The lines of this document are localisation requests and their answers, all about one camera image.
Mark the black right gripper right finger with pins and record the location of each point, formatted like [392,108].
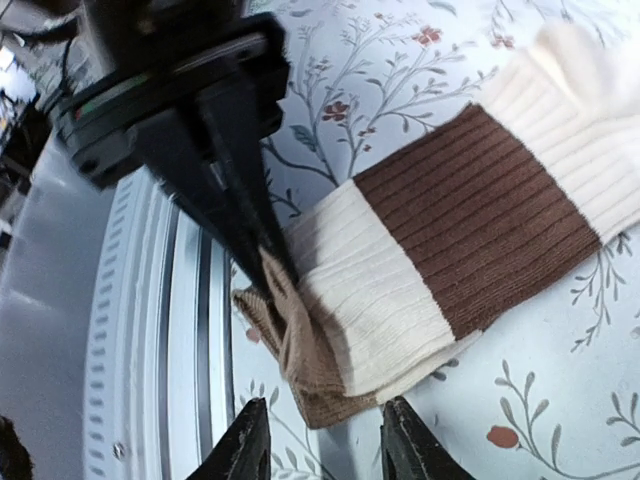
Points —
[409,450]

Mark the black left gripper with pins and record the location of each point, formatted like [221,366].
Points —
[157,57]

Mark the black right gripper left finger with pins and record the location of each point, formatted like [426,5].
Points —
[244,451]

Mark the cream brown striped sock pair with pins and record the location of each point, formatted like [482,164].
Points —
[407,263]

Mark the aluminium front rail frame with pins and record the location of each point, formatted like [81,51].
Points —
[119,347]

